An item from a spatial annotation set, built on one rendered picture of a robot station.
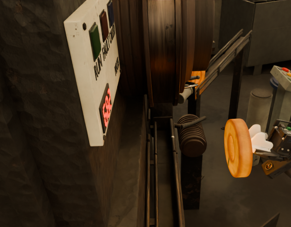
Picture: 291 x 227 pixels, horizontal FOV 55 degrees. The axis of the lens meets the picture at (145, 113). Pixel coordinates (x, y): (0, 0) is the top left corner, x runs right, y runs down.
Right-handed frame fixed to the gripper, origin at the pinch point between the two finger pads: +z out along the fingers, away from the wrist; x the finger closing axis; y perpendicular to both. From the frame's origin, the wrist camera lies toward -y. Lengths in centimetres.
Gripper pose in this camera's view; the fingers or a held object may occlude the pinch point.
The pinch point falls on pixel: (238, 142)
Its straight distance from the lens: 77.7
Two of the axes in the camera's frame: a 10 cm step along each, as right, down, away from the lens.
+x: -0.2, 5.5, -8.4
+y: 2.1, -8.1, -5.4
